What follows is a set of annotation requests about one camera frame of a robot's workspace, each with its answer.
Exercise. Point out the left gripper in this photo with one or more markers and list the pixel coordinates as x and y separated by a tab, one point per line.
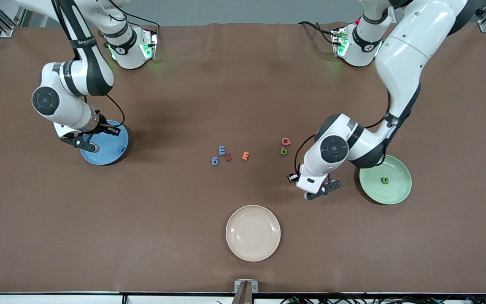
296	177

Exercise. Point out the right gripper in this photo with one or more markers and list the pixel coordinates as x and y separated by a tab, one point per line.
103	127

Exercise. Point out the green letter b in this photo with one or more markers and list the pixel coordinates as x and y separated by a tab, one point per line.
284	150

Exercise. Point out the blue letter E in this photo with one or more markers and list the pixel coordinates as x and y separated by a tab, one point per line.
222	150

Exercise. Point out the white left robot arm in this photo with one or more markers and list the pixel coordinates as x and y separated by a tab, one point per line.
416	50

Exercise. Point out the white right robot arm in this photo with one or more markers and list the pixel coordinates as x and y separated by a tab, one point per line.
74	114

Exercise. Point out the blue plate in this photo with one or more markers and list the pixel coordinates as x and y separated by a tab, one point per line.
108	155

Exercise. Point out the pink letter G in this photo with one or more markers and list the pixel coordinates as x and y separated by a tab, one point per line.
285	141

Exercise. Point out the green plate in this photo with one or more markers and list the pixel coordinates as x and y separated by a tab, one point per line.
390	194

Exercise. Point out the cream plate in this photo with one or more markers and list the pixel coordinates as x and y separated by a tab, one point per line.
253	233

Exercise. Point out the orange letter E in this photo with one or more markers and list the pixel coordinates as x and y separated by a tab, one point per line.
246	156

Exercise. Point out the brown table cover sheet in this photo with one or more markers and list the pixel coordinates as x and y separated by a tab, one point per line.
57	232

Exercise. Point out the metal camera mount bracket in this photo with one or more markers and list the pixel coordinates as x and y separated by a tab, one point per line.
238	286

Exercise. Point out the white table edge rail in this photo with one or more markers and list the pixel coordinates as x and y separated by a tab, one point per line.
57	299

